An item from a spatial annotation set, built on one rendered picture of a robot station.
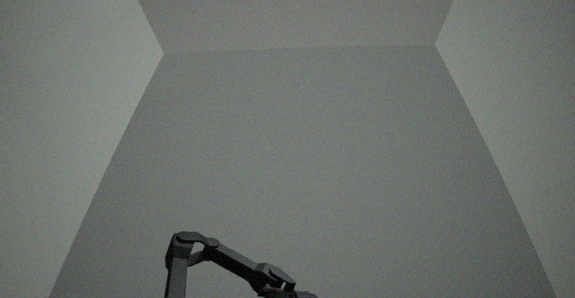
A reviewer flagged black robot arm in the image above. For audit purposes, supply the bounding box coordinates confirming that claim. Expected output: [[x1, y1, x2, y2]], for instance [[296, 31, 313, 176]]
[[164, 231, 318, 298]]

